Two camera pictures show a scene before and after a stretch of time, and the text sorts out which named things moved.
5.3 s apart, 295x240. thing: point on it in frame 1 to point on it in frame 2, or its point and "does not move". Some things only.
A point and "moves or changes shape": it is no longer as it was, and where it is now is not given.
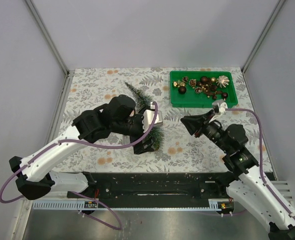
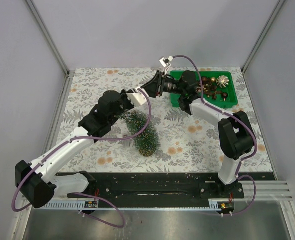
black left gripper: [142, 147] to [124, 96]
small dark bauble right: [225, 95] does not move
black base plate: [155, 186] does not move
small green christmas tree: [142, 101] moves or changes shape
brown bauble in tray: [204, 79] does not move
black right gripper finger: [194, 123] to [155, 87]
